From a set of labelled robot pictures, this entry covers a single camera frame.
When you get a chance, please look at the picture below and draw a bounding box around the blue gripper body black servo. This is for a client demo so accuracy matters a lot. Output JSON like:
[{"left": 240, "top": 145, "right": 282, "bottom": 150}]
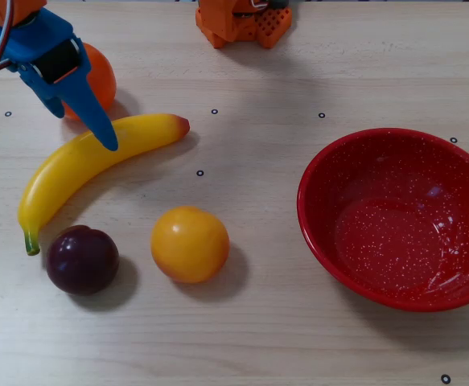
[{"left": 0, "top": 7, "right": 80, "bottom": 86}]

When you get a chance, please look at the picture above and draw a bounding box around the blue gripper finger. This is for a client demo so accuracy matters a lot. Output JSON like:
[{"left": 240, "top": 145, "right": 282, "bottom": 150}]
[
  {"left": 36, "top": 90, "right": 67, "bottom": 119},
  {"left": 15, "top": 36, "right": 119, "bottom": 152}
]

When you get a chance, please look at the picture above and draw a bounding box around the yellow toy banana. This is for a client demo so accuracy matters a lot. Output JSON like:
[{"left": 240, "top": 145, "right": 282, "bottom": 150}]
[{"left": 18, "top": 113, "right": 191, "bottom": 257}]

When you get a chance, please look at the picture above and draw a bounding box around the orange robot base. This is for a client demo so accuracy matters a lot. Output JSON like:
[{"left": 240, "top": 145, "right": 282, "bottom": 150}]
[{"left": 195, "top": 0, "right": 294, "bottom": 50}]

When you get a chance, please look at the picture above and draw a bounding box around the red speckled bowl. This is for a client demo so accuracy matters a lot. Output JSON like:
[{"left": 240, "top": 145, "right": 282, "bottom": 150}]
[{"left": 297, "top": 127, "right": 469, "bottom": 313}]

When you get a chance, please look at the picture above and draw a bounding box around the orange toy orange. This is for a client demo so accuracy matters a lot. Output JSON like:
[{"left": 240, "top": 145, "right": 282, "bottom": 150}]
[{"left": 61, "top": 42, "right": 117, "bottom": 121}]

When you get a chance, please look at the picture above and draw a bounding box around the dark purple toy plum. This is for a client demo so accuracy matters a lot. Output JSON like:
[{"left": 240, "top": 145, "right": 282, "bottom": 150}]
[{"left": 45, "top": 224, "right": 120, "bottom": 297}]

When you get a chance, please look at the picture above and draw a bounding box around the yellow orange toy peach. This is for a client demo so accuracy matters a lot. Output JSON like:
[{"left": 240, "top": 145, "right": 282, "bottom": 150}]
[{"left": 150, "top": 206, "right": 231, "bottom": 285}]

